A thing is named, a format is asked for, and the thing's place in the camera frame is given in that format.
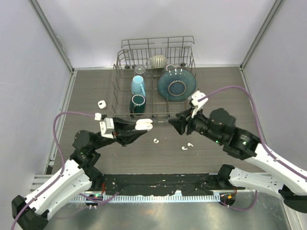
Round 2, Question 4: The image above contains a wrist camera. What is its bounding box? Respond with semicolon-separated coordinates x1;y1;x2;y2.
94;113;115;139
188;90;208;118

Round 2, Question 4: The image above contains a wire dish rack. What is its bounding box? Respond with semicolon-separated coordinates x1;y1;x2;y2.
110;35;198;122

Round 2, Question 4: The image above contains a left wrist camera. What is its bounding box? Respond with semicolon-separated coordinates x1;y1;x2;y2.
94;113;115;139

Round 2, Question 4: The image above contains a light blue mug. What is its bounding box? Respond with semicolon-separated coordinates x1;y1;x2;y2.
131;75;146;97

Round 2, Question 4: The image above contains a dark teal mug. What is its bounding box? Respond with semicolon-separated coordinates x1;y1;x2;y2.
129;94;146;117

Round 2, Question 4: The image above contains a large teal plate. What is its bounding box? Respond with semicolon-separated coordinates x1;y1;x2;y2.
157;69;197;102

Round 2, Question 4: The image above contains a small white-rimmed bowl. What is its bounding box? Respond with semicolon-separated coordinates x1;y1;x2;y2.
165;64;176;71

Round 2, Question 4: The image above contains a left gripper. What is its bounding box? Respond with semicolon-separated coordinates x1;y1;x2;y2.
91;116;147;150

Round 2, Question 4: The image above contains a white slotted cable duct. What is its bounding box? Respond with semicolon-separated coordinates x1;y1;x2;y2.
69;193;221;203

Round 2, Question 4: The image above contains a clear glass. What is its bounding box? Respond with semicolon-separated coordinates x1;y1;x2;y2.
134;65;146;75

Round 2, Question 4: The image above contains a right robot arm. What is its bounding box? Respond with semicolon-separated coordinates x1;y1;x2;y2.
168;108;307;213

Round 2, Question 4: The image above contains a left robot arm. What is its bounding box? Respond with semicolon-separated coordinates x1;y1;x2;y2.
11;113;153;230

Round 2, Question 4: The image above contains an oval white charging case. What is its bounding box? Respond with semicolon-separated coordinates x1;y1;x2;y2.
135;119;153;131

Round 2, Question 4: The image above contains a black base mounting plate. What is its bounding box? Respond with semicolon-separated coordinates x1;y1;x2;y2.
100;173;234;196

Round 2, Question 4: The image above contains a striped ceramic mug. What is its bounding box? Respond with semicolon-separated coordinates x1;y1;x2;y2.
146;55;167;69

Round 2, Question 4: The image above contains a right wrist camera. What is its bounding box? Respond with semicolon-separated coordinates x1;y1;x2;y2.
188;90;208;118

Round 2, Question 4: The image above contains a small white charging case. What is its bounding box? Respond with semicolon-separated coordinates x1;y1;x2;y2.
97;100;107;109

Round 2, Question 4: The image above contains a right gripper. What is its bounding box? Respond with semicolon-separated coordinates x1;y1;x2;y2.
168;105;223;144

